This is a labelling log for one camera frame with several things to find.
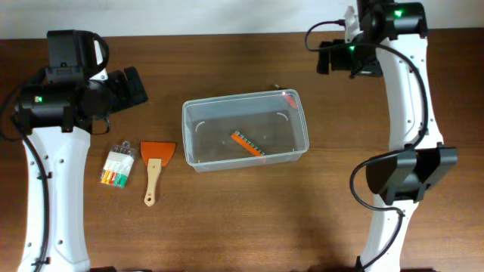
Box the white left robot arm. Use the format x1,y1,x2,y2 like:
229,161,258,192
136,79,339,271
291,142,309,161
11,30,148,271

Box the orange scraper with wooden handle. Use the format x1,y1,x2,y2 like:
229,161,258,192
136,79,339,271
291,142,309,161
141,141,176,207

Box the white wrist camera, arm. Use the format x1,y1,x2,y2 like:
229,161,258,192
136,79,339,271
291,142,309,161
344,6,361,43
91,40,108,81

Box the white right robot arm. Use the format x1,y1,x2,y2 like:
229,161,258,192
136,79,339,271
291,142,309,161
315,0,458,271

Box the red handled pliers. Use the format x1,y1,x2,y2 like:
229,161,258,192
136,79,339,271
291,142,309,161
274,85,299,109

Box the clear plastic storage box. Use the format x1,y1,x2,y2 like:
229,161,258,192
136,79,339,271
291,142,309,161
181,89,309,172

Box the white wrist camera, right arm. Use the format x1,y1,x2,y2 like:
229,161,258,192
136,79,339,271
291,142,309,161
344,6,361,43

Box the clear case of coloured bits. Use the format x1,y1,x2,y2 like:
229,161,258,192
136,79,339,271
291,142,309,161
100,141,136,188

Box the white wrist camera, left arm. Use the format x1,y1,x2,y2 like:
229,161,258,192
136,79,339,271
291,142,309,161
91,40,108,81

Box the orange bit holder strip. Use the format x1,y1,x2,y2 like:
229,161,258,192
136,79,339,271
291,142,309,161
231,131,265,156

